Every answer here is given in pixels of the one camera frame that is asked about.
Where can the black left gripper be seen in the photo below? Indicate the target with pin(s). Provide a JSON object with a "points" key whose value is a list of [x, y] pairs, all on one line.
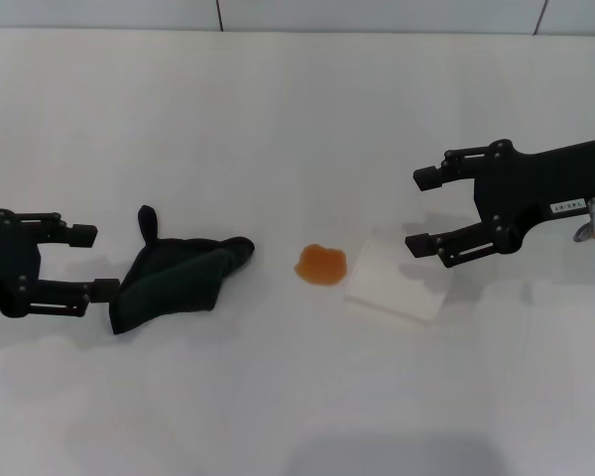
{"points": [[10, 258]]}

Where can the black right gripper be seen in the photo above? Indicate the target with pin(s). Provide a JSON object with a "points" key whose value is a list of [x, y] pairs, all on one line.
{"points": [[535, 183]]}

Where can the white paper cup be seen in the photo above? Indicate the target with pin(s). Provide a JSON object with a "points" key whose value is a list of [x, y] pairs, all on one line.
{"points": [[396, 282]]}

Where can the dark cloth rag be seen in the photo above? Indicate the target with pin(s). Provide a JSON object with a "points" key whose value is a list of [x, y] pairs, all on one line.
{"points": [[168, 282]]}

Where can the orange liquid stain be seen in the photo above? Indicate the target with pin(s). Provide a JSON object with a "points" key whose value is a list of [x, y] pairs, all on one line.
{"points": [[322, 265]]}

